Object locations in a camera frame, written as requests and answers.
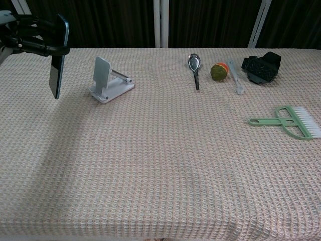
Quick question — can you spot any orange and green ball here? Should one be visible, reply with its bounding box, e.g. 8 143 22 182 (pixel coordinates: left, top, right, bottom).
210 62 230 82

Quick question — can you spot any green brush with white bristles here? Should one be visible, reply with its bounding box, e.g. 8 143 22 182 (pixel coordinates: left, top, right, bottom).
248 105 321 141

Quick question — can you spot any black smartphone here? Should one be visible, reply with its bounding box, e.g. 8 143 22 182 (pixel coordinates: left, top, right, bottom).
49 14 70 100

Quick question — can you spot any beige waffle tablecloth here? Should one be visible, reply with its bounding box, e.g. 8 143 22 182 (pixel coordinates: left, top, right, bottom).
0 47 321 241

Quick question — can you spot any black crumpled cloth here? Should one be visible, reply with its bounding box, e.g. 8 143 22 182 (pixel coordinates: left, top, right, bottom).
241 51 282 85

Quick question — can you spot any white partition frame post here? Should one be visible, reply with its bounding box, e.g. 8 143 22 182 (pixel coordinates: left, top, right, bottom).
247 0 273 49
153 0 170 49
10 0 33 16

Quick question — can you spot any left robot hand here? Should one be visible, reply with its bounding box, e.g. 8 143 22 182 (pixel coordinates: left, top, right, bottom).
0 10 70 57

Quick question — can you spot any white toothbrush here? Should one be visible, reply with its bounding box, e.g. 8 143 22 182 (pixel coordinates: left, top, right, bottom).
226 60 245 95

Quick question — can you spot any white folding phone stand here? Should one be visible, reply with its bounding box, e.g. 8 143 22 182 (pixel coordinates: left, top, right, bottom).
88 56 135 104

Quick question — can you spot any metal spoon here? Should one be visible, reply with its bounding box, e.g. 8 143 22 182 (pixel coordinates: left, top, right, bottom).
187 53 202 91

